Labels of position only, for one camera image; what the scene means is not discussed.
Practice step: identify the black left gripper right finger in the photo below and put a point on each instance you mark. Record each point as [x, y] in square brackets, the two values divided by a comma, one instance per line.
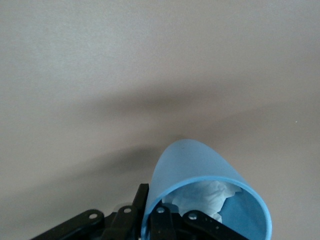
[165, 225]

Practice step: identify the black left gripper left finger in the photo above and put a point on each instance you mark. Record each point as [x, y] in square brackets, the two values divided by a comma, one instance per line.
[120, 225]

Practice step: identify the blue cup with tissue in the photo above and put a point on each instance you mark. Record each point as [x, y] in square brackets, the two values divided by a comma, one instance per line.
[195, 160]

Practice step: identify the crumpled white tissue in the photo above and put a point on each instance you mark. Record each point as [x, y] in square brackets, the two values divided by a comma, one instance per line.
[200, 197]

